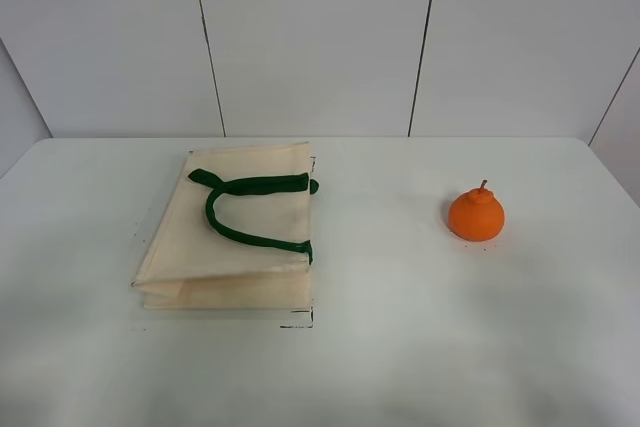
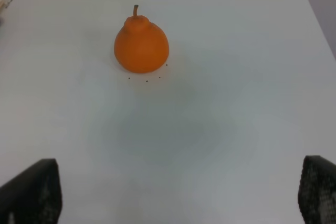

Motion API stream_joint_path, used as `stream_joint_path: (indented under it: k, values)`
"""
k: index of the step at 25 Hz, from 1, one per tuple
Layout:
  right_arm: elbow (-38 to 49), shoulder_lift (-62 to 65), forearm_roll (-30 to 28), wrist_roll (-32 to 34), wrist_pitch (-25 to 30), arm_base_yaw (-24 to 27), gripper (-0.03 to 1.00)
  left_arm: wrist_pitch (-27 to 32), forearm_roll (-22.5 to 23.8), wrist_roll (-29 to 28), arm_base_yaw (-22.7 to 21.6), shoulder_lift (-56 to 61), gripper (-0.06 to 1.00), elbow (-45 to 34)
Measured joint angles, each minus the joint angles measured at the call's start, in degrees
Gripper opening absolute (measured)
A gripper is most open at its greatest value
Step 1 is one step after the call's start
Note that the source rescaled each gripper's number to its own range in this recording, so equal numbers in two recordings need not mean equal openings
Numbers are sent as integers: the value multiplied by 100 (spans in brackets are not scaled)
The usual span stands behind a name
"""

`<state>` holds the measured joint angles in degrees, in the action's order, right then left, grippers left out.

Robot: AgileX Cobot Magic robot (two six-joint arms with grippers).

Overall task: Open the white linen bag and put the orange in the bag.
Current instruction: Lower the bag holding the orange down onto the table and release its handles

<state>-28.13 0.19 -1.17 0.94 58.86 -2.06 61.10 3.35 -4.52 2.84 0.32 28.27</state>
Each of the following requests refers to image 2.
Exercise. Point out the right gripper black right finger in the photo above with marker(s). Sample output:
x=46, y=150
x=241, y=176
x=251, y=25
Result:
x=316, y=194

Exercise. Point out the orange fruit with stem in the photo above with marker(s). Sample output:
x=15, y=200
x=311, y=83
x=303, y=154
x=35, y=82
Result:
x=141, y=46

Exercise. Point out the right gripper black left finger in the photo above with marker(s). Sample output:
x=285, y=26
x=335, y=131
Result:
x=34, y=195

